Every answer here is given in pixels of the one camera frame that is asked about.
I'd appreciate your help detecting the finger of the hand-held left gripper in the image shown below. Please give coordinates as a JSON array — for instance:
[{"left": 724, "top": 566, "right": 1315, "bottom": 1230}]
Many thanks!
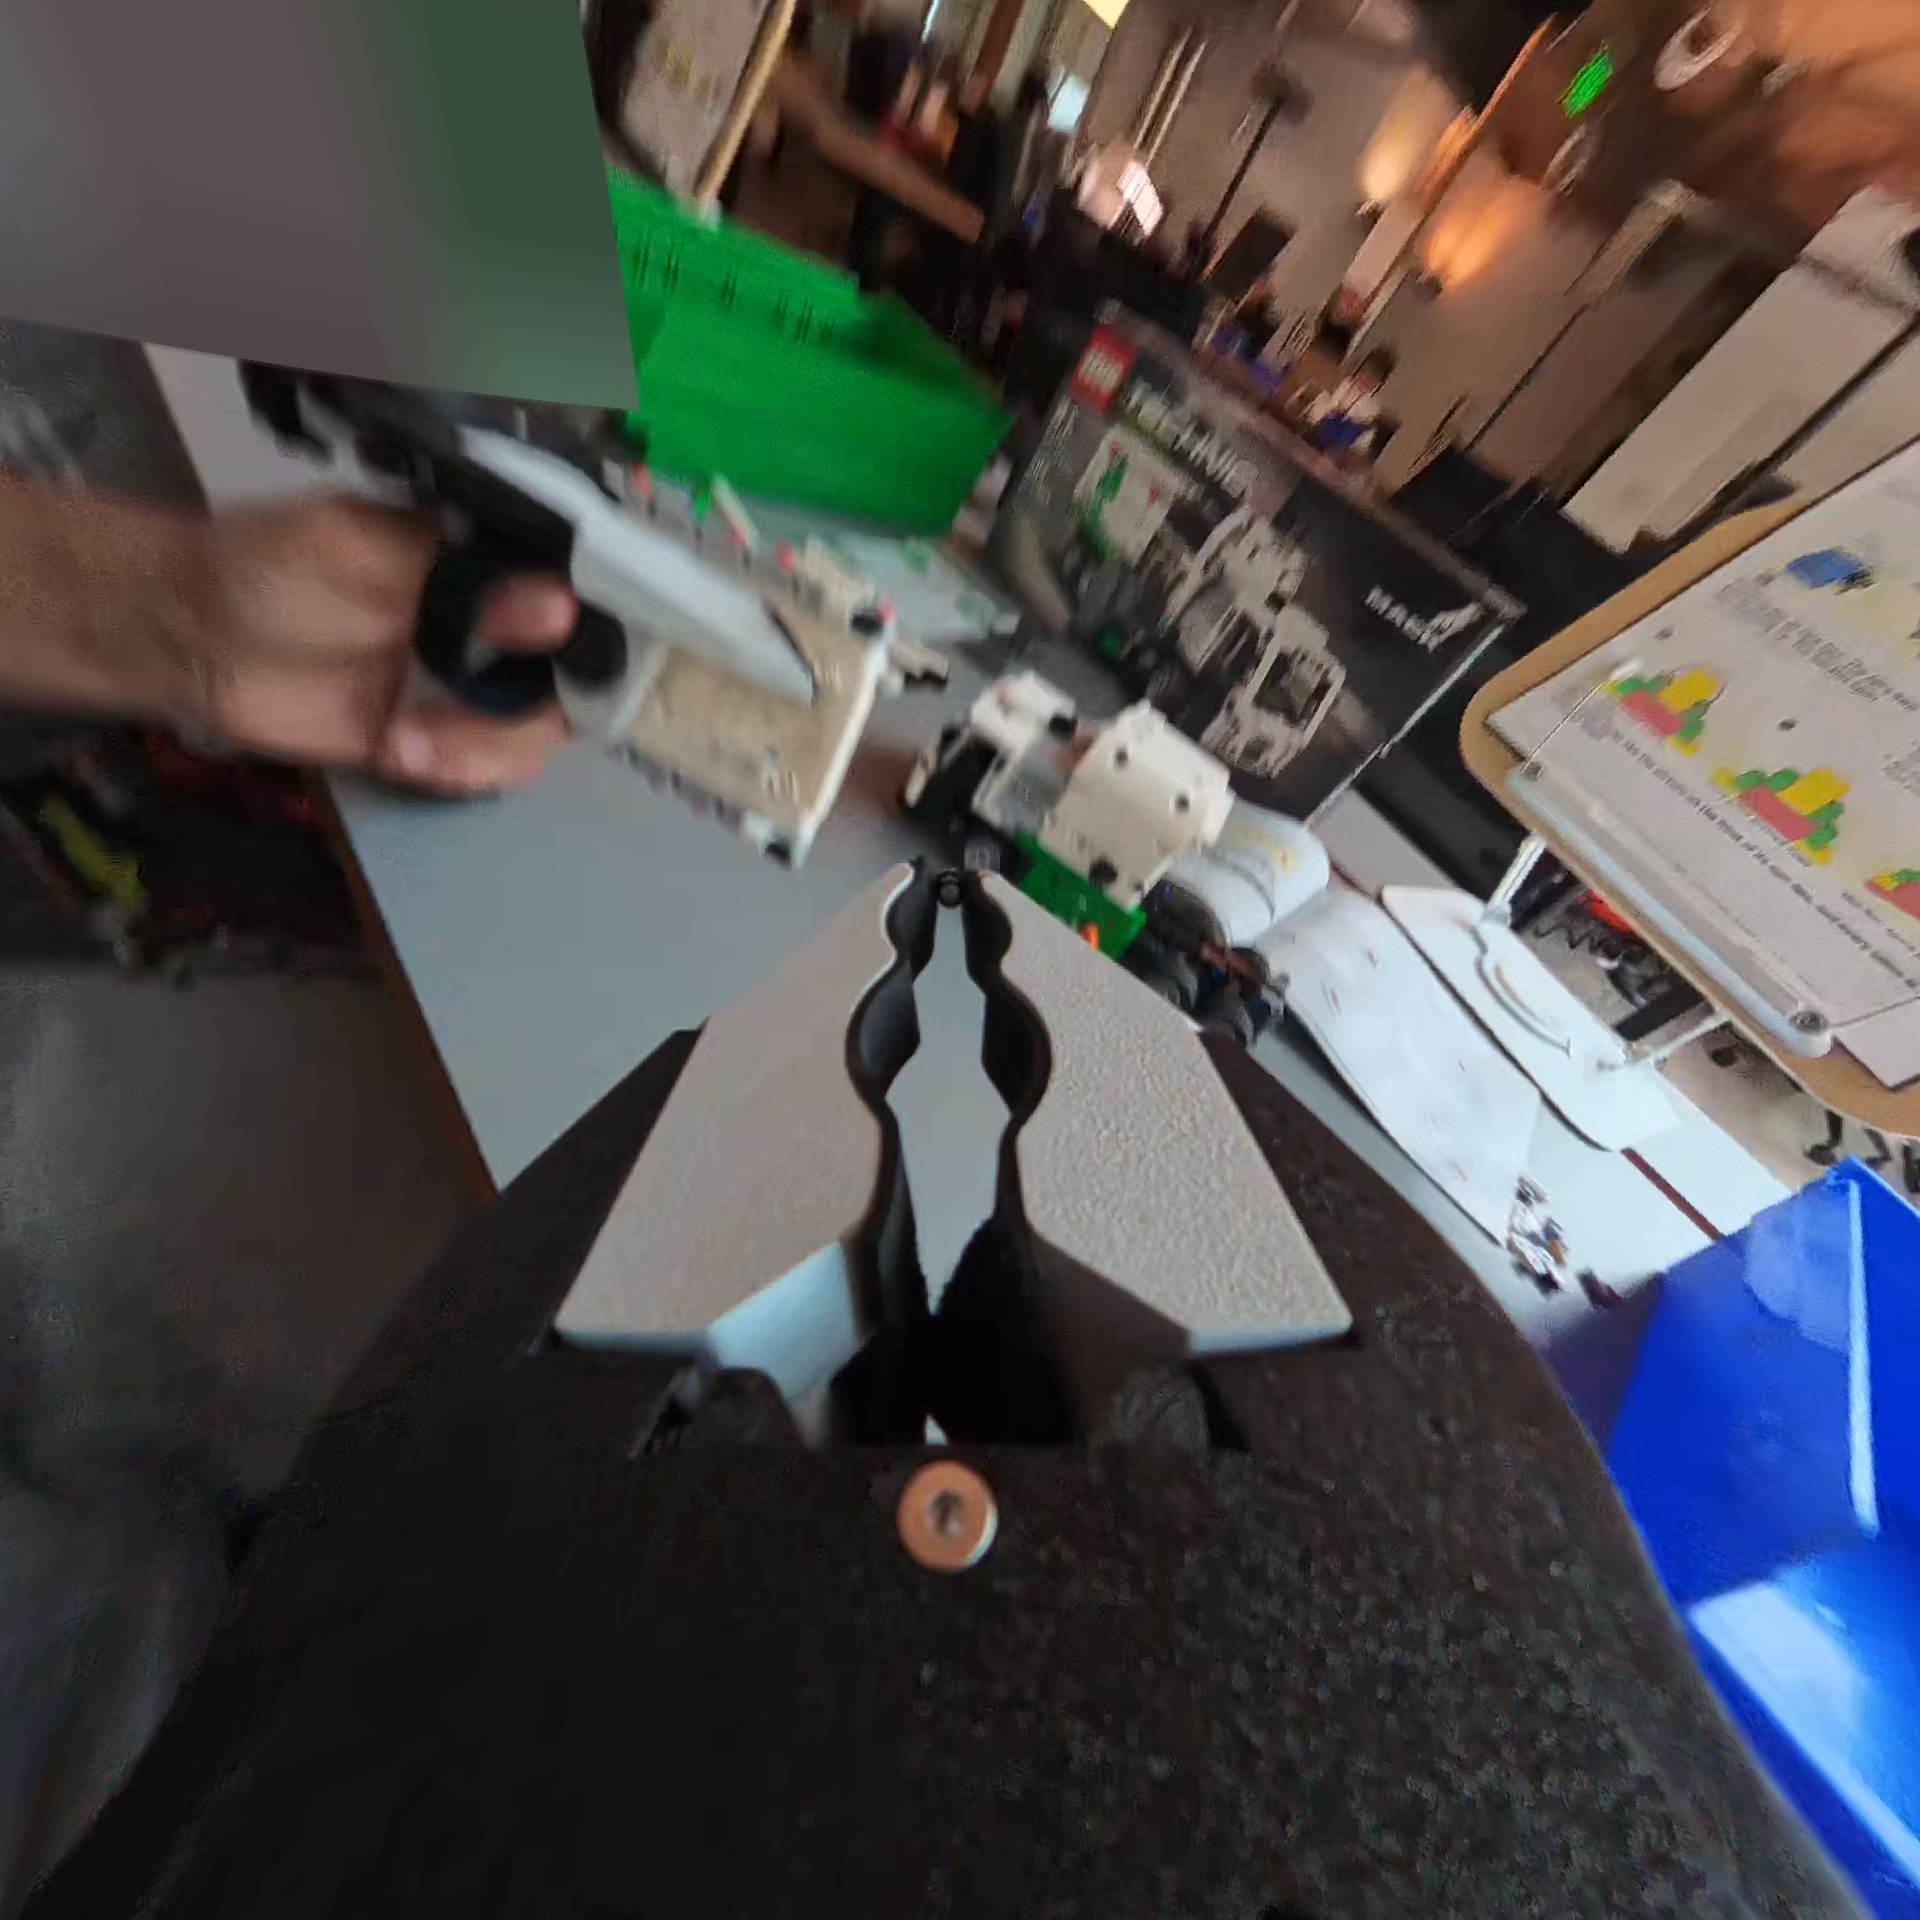
[{"left": 453, "top": 427, "right": 824, "bottom": 709}]

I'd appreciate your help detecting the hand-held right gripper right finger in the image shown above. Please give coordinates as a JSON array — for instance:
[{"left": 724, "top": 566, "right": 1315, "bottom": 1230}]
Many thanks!
[{"left": 958, "top": 871, "right": 1356, "bottom": 1358}]

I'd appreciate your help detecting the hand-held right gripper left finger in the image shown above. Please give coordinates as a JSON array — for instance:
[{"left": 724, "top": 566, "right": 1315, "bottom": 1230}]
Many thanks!
[{"left": 552, "top": 861, "right": 937, "bottom": 1445}]

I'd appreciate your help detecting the tan lego panel assembly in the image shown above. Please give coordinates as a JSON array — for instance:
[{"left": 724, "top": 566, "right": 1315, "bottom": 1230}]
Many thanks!
[{"left": 608, "top": 579, "right": 951, "bottom": 869}]

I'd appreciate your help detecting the person's left forearm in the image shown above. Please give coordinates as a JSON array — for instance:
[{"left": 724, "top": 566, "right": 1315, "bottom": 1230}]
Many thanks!
[{"left": 0, "top": 468, "right": 228, "bottom": 761}]

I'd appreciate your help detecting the white and green lego truck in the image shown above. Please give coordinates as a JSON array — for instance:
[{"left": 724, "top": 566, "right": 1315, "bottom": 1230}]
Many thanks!
[{"left": 898, "top": 667, "right": 1296, "bottom": 1051}]

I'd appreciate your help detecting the small loose lego piece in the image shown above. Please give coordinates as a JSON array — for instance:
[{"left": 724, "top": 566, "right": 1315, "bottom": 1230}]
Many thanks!
[{"left": 1502, "top": 1174, "right": 1578, "bottom": 1296}]

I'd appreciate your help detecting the lego set box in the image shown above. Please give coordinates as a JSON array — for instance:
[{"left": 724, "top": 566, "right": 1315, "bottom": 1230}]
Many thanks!
[{"left": 988, "top": 305, "right": 1529, "bottom": 825}]

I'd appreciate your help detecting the person's left hand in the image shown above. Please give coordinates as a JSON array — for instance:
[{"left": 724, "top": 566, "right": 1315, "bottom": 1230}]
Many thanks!
[{"left": 197, "top": 492, "right": 587, "bottom": 801}]

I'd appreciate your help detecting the green plastic bin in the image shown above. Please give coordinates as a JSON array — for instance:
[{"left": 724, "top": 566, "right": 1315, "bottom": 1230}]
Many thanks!
[{"left": 603, "top": 161, "right": 1018, "bottom": 540}]

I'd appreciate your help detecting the paper instruction booklet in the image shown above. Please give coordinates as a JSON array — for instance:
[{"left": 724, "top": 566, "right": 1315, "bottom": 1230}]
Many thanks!
[{"left": 1256, "top": 881, "right": 1550, "bottom": 1239}]

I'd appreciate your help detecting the white plastic bag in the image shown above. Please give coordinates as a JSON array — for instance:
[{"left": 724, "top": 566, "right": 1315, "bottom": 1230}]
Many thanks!
[{"left": 1177, "top": 800, "right": 1338, "bottom": 950}]

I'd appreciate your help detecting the instruction booklet on stand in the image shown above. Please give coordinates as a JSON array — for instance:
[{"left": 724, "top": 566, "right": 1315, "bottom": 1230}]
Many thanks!
[{"left": 1460, "top": 492, "right": 1920, "bottom": 1145}]

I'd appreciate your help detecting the blue plastic bin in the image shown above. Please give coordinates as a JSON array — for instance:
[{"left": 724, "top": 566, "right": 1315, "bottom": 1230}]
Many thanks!
[{"left": 1542, "top": 1152, "right": 1920, "bottom": 1920}]

